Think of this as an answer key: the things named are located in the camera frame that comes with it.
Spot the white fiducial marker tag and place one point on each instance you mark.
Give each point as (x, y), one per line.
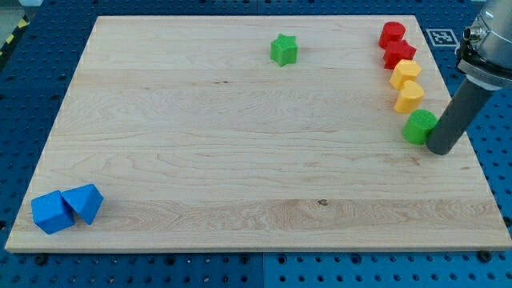
(442, 37)

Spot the red star block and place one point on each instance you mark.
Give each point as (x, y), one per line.
(397, 51)

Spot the green star block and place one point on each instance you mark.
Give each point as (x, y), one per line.
(284, 50)

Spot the blue triangular block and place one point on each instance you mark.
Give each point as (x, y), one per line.
(85, 201)

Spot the red cylinder block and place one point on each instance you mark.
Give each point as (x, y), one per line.
(391, 32)

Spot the yellow heart block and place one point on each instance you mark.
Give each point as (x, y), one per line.
(409, 97)

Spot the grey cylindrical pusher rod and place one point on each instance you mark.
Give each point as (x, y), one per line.
(463, 108)

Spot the blue cube block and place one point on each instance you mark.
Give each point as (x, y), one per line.
(51, 213)

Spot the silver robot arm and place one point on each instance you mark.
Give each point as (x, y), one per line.
(484, 52)

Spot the wooden board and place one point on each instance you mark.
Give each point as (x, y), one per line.
(199, 142)

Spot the yellow hexagon block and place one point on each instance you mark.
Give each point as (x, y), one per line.
(403, 71)

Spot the green cylinder block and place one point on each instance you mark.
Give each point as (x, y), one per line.
(418, 126)

